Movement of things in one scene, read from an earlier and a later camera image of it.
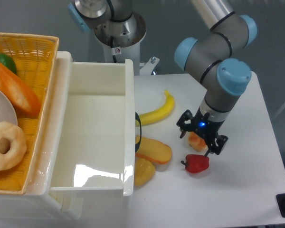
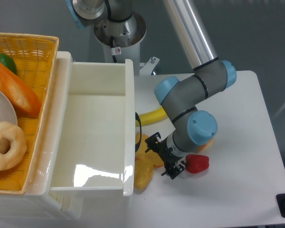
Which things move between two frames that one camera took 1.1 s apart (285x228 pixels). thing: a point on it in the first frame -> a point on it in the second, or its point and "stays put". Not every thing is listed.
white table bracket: [148, 67] stays put
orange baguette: [26, 101] stays put
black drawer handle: [137, 118] stays put
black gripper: [204, 128] -> [169, 159]
